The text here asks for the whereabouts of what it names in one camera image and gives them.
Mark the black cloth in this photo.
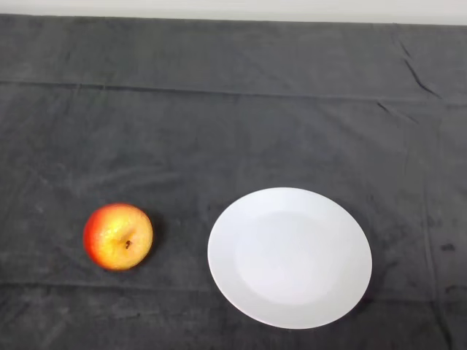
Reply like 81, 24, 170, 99
0, 13, 467, 350

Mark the white round plate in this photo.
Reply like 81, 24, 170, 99
207, 187, 374, 330

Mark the red yellow apple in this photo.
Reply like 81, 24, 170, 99
82, 203, 154, 272

